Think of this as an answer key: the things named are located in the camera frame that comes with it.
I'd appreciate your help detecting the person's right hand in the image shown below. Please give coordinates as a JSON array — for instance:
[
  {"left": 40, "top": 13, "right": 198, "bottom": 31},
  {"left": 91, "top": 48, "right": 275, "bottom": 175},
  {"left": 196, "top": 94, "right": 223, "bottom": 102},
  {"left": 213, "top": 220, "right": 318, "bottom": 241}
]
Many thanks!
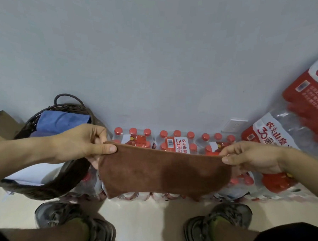
[{"left": 218, "top": 139, "right": 289, "bottom": 176}]

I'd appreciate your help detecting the person's left hand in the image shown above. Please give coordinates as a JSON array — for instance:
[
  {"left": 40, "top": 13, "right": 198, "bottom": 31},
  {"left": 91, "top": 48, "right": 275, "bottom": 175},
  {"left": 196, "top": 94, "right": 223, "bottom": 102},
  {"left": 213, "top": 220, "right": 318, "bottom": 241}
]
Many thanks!
[{"left": 48, "top": 122, "right": 119, "bottom": 171}]

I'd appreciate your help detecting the light blue towel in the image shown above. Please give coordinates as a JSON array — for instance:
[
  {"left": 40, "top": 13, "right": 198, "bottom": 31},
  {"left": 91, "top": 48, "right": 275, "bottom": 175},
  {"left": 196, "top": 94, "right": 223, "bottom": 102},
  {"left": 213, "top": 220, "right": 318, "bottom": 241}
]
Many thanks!
[{"left": 35, "top": 109, "right": 92, "bottom": 137}]

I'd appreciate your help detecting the dark brown wicker basket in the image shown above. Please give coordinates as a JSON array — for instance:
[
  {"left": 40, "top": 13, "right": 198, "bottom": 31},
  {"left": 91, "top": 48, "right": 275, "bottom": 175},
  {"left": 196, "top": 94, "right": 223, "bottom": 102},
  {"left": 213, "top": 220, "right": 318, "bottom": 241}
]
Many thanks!
[{"left": 0, "top": 90, "right": 111, "bottom": 204}]

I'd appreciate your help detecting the cream towel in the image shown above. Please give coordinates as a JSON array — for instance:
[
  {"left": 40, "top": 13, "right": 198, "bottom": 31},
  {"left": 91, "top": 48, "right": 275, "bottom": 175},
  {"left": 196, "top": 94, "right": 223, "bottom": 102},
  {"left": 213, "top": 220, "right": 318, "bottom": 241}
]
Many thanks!
[{"left": 5, "top": 159, "right": 66, "bottom": 188}]

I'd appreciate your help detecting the brown towel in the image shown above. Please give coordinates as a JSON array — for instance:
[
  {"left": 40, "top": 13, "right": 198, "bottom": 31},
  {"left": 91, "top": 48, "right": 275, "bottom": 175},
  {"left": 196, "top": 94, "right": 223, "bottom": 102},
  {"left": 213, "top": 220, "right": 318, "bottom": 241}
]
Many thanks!
[{"left": 96, "top": 141, "right": 234, "bottom": 206}]

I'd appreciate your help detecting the person's left forearm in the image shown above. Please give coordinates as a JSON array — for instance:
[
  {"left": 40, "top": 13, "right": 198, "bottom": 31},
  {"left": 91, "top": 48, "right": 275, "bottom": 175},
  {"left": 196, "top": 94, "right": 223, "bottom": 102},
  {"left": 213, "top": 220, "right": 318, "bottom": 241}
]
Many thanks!
[{"left": 0, "top": 134, "right": 58, "bottom": 191}]

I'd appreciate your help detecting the person's right forearm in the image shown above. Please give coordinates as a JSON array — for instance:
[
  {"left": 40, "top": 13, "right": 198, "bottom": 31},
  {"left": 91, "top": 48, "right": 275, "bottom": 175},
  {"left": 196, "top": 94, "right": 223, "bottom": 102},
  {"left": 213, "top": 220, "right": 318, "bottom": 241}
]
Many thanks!
[{"left": 276, "top": 146, "right": 318, "bottom": 203}]

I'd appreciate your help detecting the person's left grey shoe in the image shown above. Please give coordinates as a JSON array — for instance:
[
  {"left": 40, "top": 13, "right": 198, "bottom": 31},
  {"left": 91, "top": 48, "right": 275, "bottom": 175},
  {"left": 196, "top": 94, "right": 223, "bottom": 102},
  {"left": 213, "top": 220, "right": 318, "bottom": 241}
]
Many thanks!
[{"left": 33, "top": 200, "right": 119, "bottom": 241}]

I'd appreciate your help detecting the person's grey shoe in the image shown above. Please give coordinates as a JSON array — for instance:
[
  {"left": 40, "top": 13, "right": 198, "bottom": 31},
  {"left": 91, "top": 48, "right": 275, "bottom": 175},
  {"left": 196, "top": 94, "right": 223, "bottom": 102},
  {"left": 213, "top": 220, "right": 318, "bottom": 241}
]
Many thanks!
[
  {"left": 33, "top": 200, "right": 119, "bottom": 241},
  {"left": 182, "top": 200, "right": 254, "bottom": 241}
]

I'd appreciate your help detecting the person's right grey shoe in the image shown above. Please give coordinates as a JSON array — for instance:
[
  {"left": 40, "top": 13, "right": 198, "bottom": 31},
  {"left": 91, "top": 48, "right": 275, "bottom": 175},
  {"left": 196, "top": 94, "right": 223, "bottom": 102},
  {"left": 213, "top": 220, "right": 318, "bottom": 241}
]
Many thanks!
[{"left": 182, "top": 200, "right": 254, "bottom": 241}]

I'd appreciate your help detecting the brown paper bag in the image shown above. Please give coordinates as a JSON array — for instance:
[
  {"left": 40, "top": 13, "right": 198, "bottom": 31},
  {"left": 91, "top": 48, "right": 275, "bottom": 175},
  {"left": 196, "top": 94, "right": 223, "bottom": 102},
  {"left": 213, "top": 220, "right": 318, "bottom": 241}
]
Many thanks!
[{"left": 0, "top": 108, "right": 25, "bottom": 145}]

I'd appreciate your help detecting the white wall socket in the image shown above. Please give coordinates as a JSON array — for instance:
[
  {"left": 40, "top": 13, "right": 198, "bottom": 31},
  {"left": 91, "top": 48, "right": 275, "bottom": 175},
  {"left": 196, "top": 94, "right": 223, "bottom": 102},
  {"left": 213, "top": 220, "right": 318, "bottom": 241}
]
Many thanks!
[{"left": 221, "top": 117, "right": 250, "bottom": 135}]

